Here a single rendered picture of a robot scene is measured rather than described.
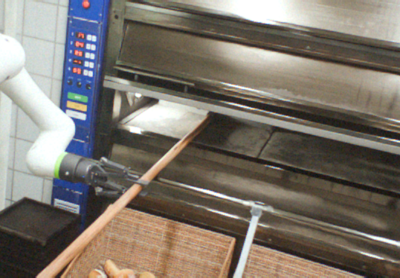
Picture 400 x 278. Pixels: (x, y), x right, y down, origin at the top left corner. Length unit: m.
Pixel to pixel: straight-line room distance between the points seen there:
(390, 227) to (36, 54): 1.56
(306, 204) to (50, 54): 1.20
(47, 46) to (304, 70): 1.05
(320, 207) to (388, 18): 0.75
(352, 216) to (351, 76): 0.54
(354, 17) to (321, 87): 0.27
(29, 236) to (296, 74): 1.17
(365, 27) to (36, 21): 1.29
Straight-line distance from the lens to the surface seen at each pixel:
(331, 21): 2.29
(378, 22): 2.29
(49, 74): 2.68
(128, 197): 1.92
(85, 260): 2.55
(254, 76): 2.36
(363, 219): 2.50
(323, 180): 2.44
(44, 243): 2.43
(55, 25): 2.63
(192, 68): 2.41
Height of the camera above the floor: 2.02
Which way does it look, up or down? 18 degrees down
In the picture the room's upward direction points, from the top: 9 degrees clockwise
